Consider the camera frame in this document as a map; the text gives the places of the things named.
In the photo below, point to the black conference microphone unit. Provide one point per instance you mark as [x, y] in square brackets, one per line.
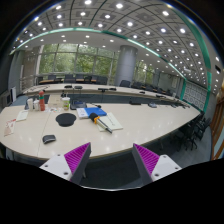
[77, 104]

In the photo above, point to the grey round pillar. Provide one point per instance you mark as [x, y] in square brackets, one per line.
[126, 64]

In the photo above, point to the white notebook paper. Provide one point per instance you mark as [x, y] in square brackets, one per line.
[111, 122]

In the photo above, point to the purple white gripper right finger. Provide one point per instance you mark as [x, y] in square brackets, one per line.
[152, 166]

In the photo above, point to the orange black handheld tool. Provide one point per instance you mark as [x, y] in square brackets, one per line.
[96, 119]

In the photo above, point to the white booklet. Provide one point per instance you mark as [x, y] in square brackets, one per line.
[82, 114]

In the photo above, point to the red bottle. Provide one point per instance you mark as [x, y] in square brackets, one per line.
[41, 100]

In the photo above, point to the blue folder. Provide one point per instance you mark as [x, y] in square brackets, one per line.
[95, 110]

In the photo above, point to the white paper sheet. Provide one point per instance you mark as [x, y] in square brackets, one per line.
[22, 115]

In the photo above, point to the round black mouse pad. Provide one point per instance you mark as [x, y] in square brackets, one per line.
[66, 119]

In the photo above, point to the red white leaflet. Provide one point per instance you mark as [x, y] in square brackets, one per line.
[9, 128]

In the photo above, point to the black computer mouse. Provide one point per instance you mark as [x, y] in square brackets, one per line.
[48, 138]

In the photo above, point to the black office chair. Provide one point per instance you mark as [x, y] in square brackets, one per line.
[193, 130]

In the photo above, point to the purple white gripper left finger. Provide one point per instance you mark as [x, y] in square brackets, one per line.
[69, 166]

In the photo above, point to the white paper cup green band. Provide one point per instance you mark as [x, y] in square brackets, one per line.
[66, 103]

